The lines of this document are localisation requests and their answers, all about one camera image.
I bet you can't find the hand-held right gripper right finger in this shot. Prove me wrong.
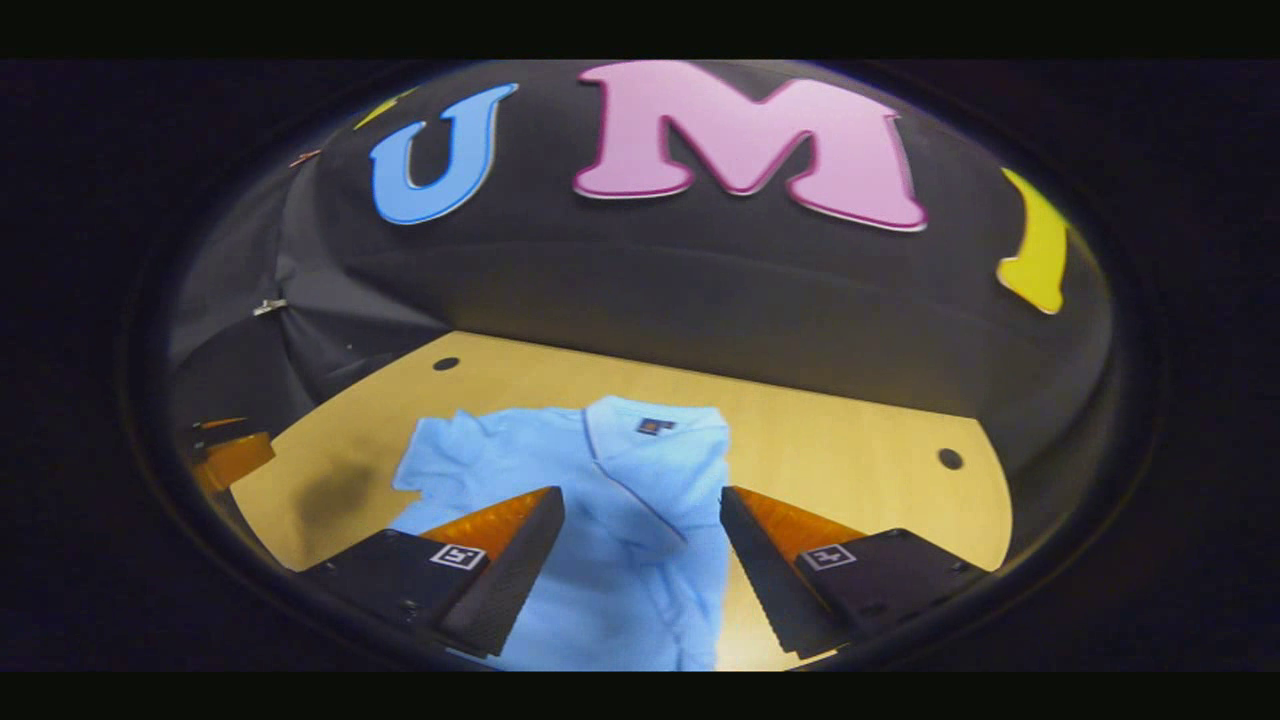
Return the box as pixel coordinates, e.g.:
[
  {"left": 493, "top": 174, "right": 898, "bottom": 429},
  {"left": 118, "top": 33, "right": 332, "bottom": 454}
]
[{"left": 720, "top": 486, "right": 991, "bottom": 661}]

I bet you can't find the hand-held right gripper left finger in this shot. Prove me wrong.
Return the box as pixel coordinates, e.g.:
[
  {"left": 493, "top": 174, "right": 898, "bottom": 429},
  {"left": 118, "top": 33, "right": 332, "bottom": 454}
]
[{"left": 298, "top": 486, "right": 567, "bottom": 661}]

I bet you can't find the light blue T-shirt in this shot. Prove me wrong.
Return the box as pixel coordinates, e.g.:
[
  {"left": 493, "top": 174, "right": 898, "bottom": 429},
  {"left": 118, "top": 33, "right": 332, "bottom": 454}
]
[{"left": 388, "top": 395, "right": 733, "bottom": 672}]

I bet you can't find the black backdrop cloth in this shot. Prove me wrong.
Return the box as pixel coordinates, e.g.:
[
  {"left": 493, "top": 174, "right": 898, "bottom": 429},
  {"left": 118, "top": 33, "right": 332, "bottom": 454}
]
[{"left": 168, "top": 60, "right": 1116, "bottom": 561}]

